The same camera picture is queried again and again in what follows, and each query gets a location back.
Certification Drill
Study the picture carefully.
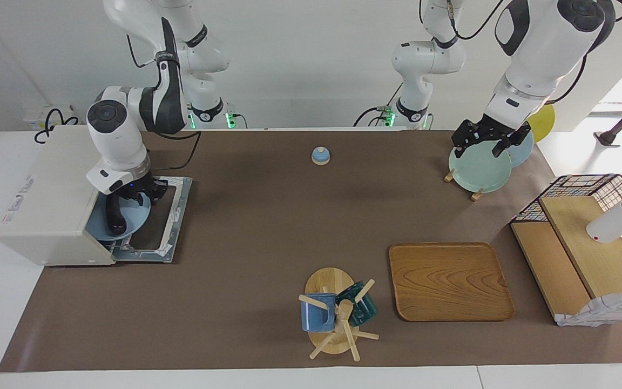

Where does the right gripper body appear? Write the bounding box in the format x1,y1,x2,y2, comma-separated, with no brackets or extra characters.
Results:
118,180,169,206

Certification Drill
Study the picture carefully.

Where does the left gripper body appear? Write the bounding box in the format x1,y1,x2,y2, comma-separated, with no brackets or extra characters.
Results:
473,115,518,143

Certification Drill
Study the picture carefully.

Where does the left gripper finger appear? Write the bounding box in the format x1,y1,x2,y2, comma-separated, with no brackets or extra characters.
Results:
451,119,484,151
492,123,532,159

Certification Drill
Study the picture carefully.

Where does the dark purple eggplant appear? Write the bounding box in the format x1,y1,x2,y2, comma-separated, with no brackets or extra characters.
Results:
106,203,130,237

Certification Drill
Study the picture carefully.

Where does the grey oven door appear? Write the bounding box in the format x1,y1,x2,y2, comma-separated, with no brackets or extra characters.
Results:
112,176,193,265

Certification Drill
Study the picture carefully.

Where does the white toaster oven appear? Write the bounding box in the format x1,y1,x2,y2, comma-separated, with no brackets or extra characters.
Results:
0,125,152,267

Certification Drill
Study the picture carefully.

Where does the pale blue plate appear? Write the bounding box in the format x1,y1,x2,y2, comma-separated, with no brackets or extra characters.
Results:
504,130,535,169

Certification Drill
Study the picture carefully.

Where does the light blue plate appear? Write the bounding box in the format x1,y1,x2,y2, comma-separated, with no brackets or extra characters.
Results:
85,192,153,242

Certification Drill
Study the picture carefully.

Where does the yellow plate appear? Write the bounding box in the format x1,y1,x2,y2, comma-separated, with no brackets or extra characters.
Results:
526,104,556,143

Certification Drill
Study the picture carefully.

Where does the pale green plate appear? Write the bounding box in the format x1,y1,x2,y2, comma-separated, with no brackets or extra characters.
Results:
448,139,513,193

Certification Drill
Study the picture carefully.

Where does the wooden plate rack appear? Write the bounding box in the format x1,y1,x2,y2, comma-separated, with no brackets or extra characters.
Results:
443,168,485,202

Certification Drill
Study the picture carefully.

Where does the white bottle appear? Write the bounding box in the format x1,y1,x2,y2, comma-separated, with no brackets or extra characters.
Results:
586,184,622,244

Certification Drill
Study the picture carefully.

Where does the wooden shelf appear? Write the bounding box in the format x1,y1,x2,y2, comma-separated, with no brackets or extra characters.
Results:
510,195,622,325

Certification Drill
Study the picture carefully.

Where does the brown wooden tray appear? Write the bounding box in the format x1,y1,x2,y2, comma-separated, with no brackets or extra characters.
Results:
388,242,516,323

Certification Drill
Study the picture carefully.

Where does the white patterned cloth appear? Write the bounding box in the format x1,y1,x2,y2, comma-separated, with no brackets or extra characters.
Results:
555,290,622,328

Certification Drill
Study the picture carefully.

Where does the wooden mug tree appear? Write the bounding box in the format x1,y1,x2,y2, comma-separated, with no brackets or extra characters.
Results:
298,266,380,362

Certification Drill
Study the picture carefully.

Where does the teal glass mug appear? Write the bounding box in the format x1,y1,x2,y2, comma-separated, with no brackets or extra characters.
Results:
335,280,378,327

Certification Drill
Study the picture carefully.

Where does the blue mug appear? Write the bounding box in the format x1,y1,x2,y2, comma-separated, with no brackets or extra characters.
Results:
300,292,338,333

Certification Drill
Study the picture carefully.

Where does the black cable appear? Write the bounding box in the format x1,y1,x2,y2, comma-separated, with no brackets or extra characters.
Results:
544,0,622,106
418,0,507,42
152,130,202,171
33,108,80,144
353,81,404,128

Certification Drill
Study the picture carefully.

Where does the black wire basket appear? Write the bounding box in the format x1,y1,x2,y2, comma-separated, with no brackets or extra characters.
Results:
509,173,622,272

